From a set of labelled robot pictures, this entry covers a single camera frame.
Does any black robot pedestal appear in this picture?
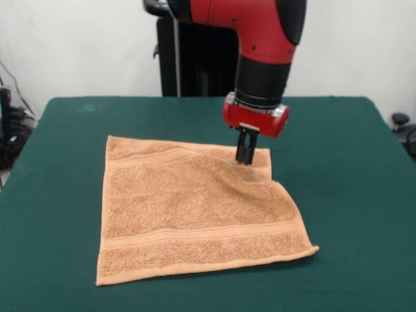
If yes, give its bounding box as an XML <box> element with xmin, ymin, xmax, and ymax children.
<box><xmin>142</xmin><ymin>0</ymin><xmax>243</xmax><ymax>98</ymax></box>

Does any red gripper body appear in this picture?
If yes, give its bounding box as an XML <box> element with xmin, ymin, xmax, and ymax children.
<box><xmin>222</xmin><ymin>92</ymin><xmax>291</xmax><ymax>140</ymax></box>

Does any grey wall cable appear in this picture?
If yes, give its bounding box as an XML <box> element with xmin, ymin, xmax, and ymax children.
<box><xmin>0</xmin><ymin>60</ymin><xmax>36</xmax><ymax>118</ymax></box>

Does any black electronics box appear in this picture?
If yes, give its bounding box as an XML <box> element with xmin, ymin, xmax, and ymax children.
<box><xmin>0</xmin><ymin>86</ymin><xmax>13</xmax><ymax>170</ymax></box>

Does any dark green table cloth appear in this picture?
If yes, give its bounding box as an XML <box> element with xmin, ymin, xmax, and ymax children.
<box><xmin>0</xmin><ymin>96</ymin><xmax>416</xmax><ymax>312</ymax></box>

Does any tan terry cloth towel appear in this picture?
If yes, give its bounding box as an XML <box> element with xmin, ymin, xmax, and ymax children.
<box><xmin>95</xmin><ymin>135</ymin><xmax>320</xmax><ymax>287</ymax></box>

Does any black cable bundle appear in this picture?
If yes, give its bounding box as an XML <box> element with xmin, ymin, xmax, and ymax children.
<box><xmin>8</xmin><ymin>107</ymin><xmax>39</xmax><ymax>137</ymax></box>

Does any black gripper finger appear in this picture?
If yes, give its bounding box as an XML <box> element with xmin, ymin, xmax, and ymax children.
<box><xmin>245</xmin><ymin>131</ymin><xmax>259</xmax><ymax>166</ymax></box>
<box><xmin>235</xmin><ymin>128</ymin><xmax>250</xmax><ymax>164</ymax></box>

